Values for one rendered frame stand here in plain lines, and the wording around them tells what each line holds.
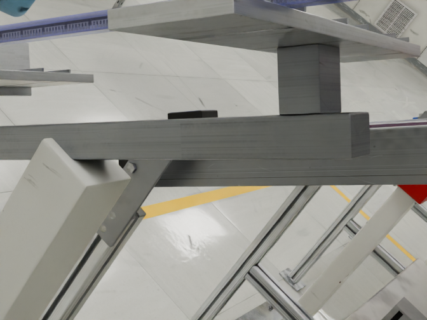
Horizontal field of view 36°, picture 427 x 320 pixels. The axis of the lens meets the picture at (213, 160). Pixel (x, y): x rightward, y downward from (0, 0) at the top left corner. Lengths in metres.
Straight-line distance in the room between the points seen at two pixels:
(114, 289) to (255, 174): 1.07
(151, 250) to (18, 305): 1.43
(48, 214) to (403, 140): 0.38
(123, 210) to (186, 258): 1.26
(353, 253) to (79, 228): 1.38
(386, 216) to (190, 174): 1.06
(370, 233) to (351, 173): 1.12
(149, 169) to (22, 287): 0.28
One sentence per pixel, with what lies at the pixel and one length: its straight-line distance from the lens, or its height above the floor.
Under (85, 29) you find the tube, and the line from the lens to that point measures 0.41.
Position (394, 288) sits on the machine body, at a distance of 1.26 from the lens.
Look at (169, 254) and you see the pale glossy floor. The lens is 2.07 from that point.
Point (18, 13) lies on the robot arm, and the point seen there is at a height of 0.68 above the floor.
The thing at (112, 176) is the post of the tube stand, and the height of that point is 0.81.
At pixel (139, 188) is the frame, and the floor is 0.69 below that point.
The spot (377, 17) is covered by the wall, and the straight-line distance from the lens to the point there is 10.01.
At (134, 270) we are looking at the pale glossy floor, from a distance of 1.92.
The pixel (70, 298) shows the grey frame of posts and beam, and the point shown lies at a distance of 0.95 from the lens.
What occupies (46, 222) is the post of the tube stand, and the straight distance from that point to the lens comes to 0.57.
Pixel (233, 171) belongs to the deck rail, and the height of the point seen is 0.77.
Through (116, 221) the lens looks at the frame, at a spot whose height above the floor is 0.63.
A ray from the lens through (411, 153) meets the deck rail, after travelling 0.73.
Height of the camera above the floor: 1.08
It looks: 23 degrees down
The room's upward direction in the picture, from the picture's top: 36 degrees clockwise
